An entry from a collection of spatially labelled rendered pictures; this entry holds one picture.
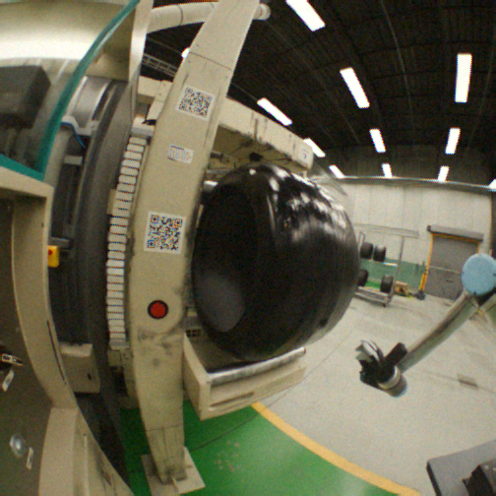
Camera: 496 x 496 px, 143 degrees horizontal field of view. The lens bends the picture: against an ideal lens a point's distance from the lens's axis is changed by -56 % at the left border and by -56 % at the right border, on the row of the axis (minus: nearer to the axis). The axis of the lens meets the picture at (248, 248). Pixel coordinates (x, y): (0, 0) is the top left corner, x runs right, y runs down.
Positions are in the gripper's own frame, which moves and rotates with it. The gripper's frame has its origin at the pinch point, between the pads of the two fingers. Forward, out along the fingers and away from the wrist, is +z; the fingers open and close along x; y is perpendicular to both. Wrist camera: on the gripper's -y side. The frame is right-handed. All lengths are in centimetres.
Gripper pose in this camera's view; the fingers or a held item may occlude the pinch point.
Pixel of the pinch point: (365, 341)
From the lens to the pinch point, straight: 63.5
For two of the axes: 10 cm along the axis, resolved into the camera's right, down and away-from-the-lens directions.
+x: 3.6, -3.4, 8.7
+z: -7.1, -7.1, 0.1
